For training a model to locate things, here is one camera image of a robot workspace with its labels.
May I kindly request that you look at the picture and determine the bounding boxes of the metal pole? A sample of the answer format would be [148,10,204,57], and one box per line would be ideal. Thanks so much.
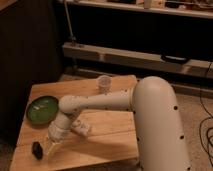
[63,0,76,46]

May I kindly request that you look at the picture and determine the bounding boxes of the clear plastic cup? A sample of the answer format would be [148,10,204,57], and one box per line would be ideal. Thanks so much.
[97,75,111,93]

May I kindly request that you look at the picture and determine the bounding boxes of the black device on shelf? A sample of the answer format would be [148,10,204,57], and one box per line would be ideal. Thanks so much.
[161,55,190,65]

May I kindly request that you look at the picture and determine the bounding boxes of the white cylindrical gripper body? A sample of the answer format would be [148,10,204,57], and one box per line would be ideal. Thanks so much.
[48,112,91,142]

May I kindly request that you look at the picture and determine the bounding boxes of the black eraser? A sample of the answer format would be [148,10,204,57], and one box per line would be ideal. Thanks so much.
[32,142,43,160]

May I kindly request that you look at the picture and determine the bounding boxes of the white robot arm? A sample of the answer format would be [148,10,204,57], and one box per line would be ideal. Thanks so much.
[47,76,191,171]

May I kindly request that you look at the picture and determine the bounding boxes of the green plate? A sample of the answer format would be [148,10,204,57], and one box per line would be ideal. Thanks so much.
[26,96,58,125]

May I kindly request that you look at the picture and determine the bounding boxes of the black cables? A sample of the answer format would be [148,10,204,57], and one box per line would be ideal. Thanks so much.
[198,61,213,159]

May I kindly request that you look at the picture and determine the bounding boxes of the yellowish translucent gripper finger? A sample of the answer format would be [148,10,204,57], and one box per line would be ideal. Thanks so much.
[45,139,61,156]

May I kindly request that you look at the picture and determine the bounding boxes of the wooden shelf beam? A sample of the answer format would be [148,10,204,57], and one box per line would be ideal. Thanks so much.
[62,42,213,78]

